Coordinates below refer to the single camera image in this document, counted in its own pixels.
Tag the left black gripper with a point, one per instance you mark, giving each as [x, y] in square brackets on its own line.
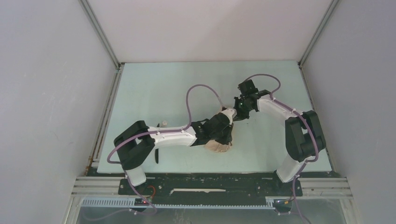
[228, 138]

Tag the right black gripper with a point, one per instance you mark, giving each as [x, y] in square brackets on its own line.
[240, 116]

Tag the beige cloth napkin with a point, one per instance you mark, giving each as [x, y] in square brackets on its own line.
[217, 147]

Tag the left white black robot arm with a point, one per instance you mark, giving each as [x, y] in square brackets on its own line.
[135, 144]

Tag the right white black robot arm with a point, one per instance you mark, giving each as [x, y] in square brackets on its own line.
[304, 137]

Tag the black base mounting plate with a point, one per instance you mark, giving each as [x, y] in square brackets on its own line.
[212, 189]

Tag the black knife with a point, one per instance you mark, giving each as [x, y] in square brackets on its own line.
[156, 155]

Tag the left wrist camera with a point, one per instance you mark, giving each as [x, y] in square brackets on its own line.
[229, 112]

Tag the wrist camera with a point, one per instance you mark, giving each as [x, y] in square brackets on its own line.
[229, 112]
[247, 88]

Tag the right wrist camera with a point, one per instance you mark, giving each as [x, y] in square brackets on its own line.
[247, 88]

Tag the aluminium frame rail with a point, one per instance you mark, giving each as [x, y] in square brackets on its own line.
[330, 188]

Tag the white slotted cable duct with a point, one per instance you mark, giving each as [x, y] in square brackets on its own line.
[131, 203]

